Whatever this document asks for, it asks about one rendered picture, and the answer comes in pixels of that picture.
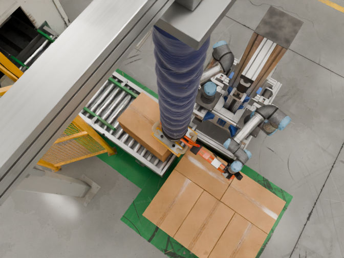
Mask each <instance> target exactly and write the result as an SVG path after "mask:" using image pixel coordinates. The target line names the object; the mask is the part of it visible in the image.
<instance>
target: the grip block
mask: <svg viewBox="0 0 344 258"><path fill-rule="evenodd" d="M195 144H198V145H200V147H196V146H194V145H192V146H191V148H190V151H191V152H192V153H194V154H195V155H198V153H199V152H200V151H201V149H202V148H203V145H202V144H200V143H199V142H198V141H196V142H195Z"/></svg>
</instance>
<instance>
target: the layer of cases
mask: <svg viewBox="0 0 344 258"><path fill-rule="evenodd" d="M239 172H240V171H239ZM221 174H222V173H221V172H220V171H219V170H218V169H215V168H214V167H213V166H212V165H210V163H209V162H208V161H206V160H205V159H203V158H202V157H201V156H200V155H199V154H198V155H195V154H194V153H192V152H191V151H190V147H189V149H188V151H187V152H186V153H185V154H184V156H183V157H182V158H181V160H180V161H179V163H178V164H177V166H176V167H175V169H174V170H173V171H172V173H171V174H170V175H169V177H168V178H167V180H166V181H165V183H164V184H163V185H162V187H161V188H160V190H159V191H158V193H157V194H156V195H155V197H154V198H153V200H152V201H151V203H150V204H149V206H148V207H147V209H146V210H145V212H144V213H143V214H142V215H143V216H144V217H146V218H147V219H148V220H150V221H151V222H152V223H154V224H155V225H156V226H158V227H159V228H160V229H162V230H163V231H164V232H166V233H167V234H168V235H170V236H171V237H172V238H174V239H175V240H176V241H177V242H179V243H180V244H181V245H183V246H184V247H185V248H187V249H188V250H189V251H191V252H192V253H193V254H195V255H196V256H197V257H199V258H255V257H256V255H257V253H258V252H259V250H260V248H261V246H262V245H263V243H264V241H265V239H266V237H267V236H268V234H269V232H270V230H271V228H272V227H273V225H274V223H275V221H276V219H277V218H278V216H279V215H280V212H281V211H282V209H283V207H284V206H285V204H286V202H285V201H284V200H282V199H281V198H279V197H278V196H276V195H275V194H273V193H272V192H270V191H269V190H267V189H266V188H264V187H263V186H261V185H260V184H258V183H257V182H255V181H254V180H252V179H251V178H249V177H248V176H246V175H245V174H243V173H242V172H240V174H241V175H242V176H243V178H242V179H241V180H238V179H237V178H236V177H234V179H231V180H228V179H226V178H225V177H224V176H223V175H221Z"/></svg>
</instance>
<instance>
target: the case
mask: <svg viewBox="0 0 344 258"><path fill-rule="evenodd" d="M159 119H160V110H159V104H158V103H157V102H155V101H154V100H153V99H151V98H150V97H149V96H147V95H146V94H145V93H144V92H141V93H140V94H139V96H138V97H137V98H136V99H135V100H134V101H133V102H132V103H131V104H130V105H129V107H128V108H127V109H126V110H125V111H124V112H123V113H122V114H121V115H120V117H119V118H118V119H117V121H118V122H119V124H120V126H121V127H122V129H123V130H124V131H125V132H126V133H127V134H129V135H130V136H131V137H132V138H134V139H135V140H136V141H137V142H139V143H140V144H141V145H142V146H144V147H145V148H146V149H147V150H148V151H150V152H151V153H152V154H153V155H155V156H156V157H157V158H158V159H160V160H161V161H162V162H164V161H165V160H166V159H167V158H168V156H169V155H170V154H171V153H172V152H171V151H170V150H169V149H167V148H166V147H165V146H164V145H163V144H161V143H160V142H159V141H158V140H156V139H155V138H154V137H153V136H151V133H152V132H153V131H152V127H153V125H154V123H156V122H157V121H159Z"/></svg>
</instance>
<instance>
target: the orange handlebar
mask: <svg viewBox="0 0 344 258"><path fill-rule="evenodd" d="M184 138H186V139H187V140H188V141H190V142H193V141H192V140H191V139H189V138H188V137H187V136H186V135H185V136H184ZM181 141H183V142H184V143H185V144H186V145H188V146H189V147H191V145H190V144H189V143H188V142H186V141H185V140H184V139H183V138H182V139H181ZM193 143H194V142H193ZM201 151H202V152H203V153H204V155H203V154H201V153H200V152H199V153H198V154H199V155H200V156H201V157H202V158H203V159H205V160H206V161H208V162H209V163H210V164H211V161H210V160H209V159H208V158H209V157H210V158H211V159H212V160H214V157H213V156H211V154H209V153H208V152H206V151H205V150H203V149H201ZM220 166H221V167H223V168H225V166H224V165H223V164H221V165H220ZM217 169H218V170H219V171H220V172H221V173H223V172H224V171H223V170H222V169H220V168H219V167H218V168H217Z"/></svg>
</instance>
